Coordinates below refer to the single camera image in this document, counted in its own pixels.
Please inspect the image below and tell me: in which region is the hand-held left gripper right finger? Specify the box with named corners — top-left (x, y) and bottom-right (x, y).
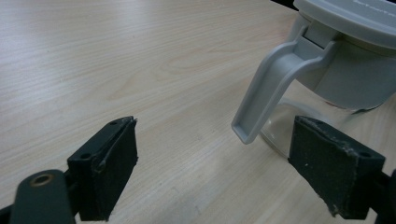
top-left (287, 115), bottom-right (387, 220)

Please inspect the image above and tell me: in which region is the clear jar with grey lid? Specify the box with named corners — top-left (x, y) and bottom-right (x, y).
top-left (231, 0), bottom-right (396, 160)

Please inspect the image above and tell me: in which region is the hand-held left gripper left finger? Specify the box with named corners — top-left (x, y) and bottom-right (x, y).
top-left (66, 116), bottom-right (139, 222)

